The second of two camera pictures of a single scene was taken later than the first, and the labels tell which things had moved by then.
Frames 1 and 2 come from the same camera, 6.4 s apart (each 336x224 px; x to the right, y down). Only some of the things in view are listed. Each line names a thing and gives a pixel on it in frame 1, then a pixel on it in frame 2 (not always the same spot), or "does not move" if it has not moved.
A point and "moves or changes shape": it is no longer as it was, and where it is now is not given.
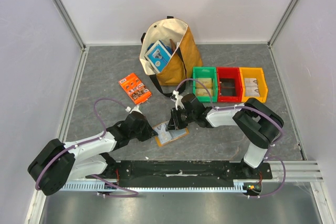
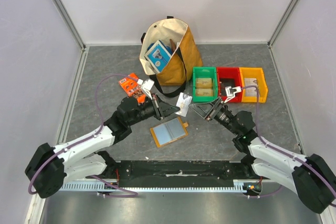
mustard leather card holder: (165, 137) does not move
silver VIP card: (164, 135) moves or changes shape
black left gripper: (149, 132) → (161, 109)
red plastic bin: (229, 85) does not move
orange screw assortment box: (137, 90) does not move
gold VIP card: (202, 92) does not move
